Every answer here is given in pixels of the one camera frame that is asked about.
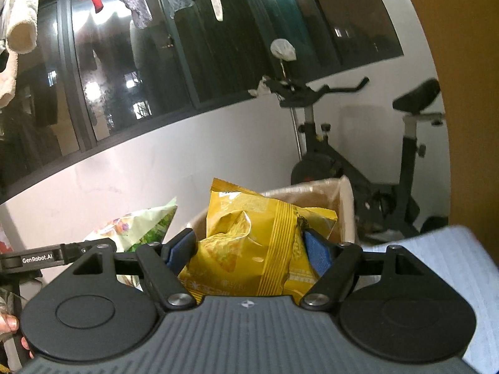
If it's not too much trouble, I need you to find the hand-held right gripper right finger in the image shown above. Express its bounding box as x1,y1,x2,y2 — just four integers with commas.
300,229,427,312

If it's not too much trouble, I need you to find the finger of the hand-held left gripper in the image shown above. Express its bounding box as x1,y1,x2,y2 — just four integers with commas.
65,238,118,263

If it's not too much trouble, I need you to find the green snack packet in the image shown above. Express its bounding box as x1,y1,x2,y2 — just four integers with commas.
84,197,178,293

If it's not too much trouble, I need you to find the black exercise bike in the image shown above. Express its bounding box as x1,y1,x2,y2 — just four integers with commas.
259,74,447,242

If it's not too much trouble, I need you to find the cream hanging towel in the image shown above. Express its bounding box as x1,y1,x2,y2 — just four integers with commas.
6,0,40,54

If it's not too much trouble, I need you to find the yellow snack packet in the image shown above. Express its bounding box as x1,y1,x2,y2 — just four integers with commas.
178,178,339,306

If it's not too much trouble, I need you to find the orange wooden panel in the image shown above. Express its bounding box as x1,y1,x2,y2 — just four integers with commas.
394,0,499,261

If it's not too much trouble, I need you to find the dark glass window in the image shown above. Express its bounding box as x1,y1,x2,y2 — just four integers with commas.
0,0,404,205

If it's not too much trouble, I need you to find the white crumpled cloth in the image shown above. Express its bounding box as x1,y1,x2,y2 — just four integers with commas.
248,78,274,97

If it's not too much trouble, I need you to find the beige hanging towel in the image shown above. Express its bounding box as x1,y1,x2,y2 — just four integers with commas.
0,49,19,108

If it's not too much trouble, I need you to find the plastic-lined storage box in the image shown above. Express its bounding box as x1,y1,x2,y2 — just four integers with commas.
186,175,360,248

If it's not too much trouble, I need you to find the person's left hand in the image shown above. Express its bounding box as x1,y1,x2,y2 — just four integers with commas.
0,309,32,353

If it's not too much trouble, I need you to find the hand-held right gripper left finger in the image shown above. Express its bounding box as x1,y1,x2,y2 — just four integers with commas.
72,229,197,309

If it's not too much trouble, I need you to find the black bag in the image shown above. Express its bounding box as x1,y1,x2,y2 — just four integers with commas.
420,215,450,235

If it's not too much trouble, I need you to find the white plastic bag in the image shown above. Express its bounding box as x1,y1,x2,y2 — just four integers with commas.
270,38,297,63

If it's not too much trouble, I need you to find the blue checked cloth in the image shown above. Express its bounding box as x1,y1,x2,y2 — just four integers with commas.
361,224,499,374

